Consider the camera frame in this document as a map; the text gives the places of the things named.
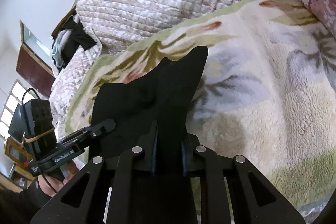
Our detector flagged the black pants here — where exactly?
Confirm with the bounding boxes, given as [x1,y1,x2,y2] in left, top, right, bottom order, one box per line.
[88,46,209,173]

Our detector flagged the person's left forearm black sleeve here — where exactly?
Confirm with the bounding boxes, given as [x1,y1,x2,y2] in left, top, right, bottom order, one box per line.
[1,178,51,224]

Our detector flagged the person's left hand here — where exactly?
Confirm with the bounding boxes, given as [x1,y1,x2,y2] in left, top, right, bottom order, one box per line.
[38,161,79,197]

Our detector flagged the pile of dark clothes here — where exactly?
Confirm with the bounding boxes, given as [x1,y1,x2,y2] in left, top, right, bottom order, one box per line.
[50,7,96,75]

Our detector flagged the dark red wooden cabinet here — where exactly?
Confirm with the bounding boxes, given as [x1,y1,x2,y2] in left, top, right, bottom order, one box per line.
[16,43,55,98]

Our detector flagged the floral fleece blanket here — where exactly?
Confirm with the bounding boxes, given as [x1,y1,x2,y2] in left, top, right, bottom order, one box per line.
[63,0,335,207]

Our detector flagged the black camera box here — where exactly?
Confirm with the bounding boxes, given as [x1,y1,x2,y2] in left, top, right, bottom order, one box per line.
[9,99,56,160]

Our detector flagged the black cable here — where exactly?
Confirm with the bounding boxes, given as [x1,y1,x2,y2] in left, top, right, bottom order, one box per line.
[20,87,58,193]

